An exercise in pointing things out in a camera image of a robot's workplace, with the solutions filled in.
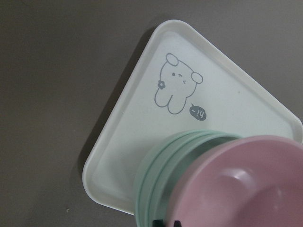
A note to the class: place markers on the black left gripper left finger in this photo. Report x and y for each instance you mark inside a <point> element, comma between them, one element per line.
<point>158,223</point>

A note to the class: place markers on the cream rectangular tray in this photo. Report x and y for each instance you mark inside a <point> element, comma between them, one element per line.
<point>181,82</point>

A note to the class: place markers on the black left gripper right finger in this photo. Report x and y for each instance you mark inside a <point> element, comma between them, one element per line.
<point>177,223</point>

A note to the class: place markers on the green stacked bowls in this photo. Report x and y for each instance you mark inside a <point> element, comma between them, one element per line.
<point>163,165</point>

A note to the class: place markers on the small pink bowl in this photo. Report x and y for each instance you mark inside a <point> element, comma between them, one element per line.
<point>250,182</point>

